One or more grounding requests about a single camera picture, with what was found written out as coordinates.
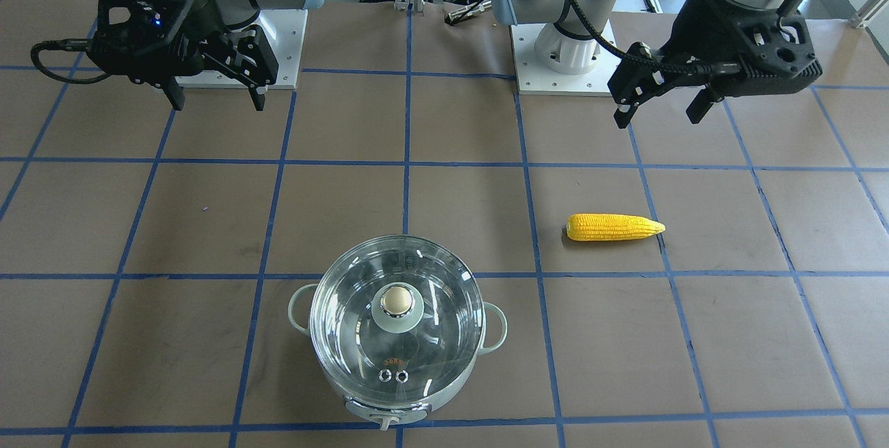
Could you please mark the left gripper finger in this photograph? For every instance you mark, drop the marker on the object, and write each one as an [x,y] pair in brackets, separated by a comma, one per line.
[703,101]
[641,75]

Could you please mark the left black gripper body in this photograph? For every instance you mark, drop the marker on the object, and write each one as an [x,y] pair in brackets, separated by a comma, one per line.
[708,17]

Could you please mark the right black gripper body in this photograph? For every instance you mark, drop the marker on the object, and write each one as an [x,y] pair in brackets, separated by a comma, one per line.
[203,12]

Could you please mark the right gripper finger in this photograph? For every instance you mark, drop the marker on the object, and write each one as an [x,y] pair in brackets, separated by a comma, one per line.
[173,92]
[249,58]

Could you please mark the yellow corn cob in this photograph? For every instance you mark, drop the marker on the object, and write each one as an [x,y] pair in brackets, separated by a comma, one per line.
[606,227]

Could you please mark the glass pot lid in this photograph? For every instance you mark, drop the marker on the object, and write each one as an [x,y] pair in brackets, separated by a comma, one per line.
[396,312]

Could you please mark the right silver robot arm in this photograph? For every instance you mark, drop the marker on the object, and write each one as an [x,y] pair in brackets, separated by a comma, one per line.
[239,14]

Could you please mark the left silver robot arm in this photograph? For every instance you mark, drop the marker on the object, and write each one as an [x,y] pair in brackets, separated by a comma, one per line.
[585,19]

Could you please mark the pale green cooking pot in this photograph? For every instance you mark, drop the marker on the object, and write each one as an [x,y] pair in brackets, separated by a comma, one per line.
[396,364]

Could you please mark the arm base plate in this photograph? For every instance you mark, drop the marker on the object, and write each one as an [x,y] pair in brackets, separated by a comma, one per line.
[552,64]
[286,29]

